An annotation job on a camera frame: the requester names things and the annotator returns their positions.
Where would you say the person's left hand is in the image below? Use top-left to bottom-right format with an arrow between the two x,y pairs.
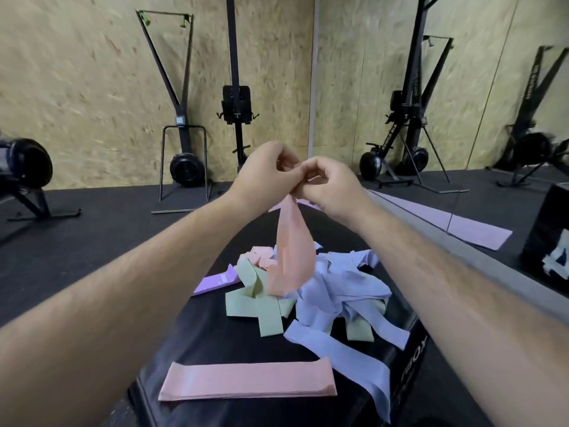
228,141 -> 308,217

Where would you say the person's right hand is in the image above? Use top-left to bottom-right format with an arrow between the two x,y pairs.
294,156 -> 379,232

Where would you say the salmon pink resistance band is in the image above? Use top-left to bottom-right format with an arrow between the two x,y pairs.
267,194 -> 317,297

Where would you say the person's left forearm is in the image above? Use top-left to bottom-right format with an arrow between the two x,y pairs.
0,191 -> 263,427

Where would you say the person's right forearm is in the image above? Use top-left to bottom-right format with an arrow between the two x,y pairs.
353,203 -> 569,427

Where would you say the crumpled pale pink resistance band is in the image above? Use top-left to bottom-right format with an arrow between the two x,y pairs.
240,246 -> 279,271

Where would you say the black ski trainer machine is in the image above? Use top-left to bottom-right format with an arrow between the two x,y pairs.
135,9 -> 213,215
216,0 -> 261,174
359,0 -> 470,194

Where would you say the tangled blue resistance band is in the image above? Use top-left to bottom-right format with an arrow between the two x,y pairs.
272,241 -> 410,351

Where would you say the green resistance band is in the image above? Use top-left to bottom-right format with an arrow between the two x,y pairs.
344,297 -> 388,342
225,258 -> 298,338

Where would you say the purple resistance band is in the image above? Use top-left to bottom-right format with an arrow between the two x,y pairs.
193,264 -> 241,297

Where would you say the lilac resistance band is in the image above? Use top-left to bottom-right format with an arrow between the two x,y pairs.
368,189 -> 514,251

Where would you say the black padded plyo box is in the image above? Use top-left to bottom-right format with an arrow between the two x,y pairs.
127,202 -> 429,427

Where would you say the long blue resistance band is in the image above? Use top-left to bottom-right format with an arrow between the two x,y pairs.
283,319 -> 392,424

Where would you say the flat pink resistance band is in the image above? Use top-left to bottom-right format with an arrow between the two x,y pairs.
158,356 -> 338,402

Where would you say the black box with white print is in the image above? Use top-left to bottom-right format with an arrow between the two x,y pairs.
519,182 -> 569,290

